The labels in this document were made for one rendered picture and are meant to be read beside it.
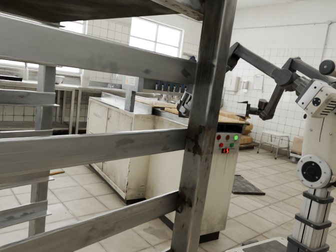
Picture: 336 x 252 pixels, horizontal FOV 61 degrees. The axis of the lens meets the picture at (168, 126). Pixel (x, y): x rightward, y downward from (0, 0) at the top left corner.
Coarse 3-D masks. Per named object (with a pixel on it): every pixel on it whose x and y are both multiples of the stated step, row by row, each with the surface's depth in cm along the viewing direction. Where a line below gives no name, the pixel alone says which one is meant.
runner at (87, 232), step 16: (176, 192) 40; (128, 208) 33; (144, 208) 35; (160, 208) 38; (80, 224) 28; (96, 224) 30; (112, 224) 32; (128, 224) 34; (32, 240) 25; (48, 240) 26; (64, 240) 27; (80, 240) 29; (96, 240) 30
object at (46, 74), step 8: (40, 72) 66; (48, 72) 66; (40, 80) 66; (48, 80) 66; (40, 88) 66; (48, 88) 66; (40, 112) 66; (48, 112) 68; (40, 120) 67; (48, 120) 68; (40, 128) 67; (48, 128) 68; (32, 184) 70; (40, 184) 70; (32, 192) 70; (40, 192) 70; (32, 200) 70; (40, 200) 70; (32, 224) 71; (40, 224) 72; (32, 232) 71; (40, 232) 72
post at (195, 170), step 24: (216, 0) 35; (216, 24) 35; (216, 48) 35; (216, 72) 36; (192, 96) 38; (216, 96) 37; (192, 120) 38; (216, 120) 39; (192, 144) 38; (192, 168) 38; (192, 192) 38; (192, 216) 39; (192, 240) 40
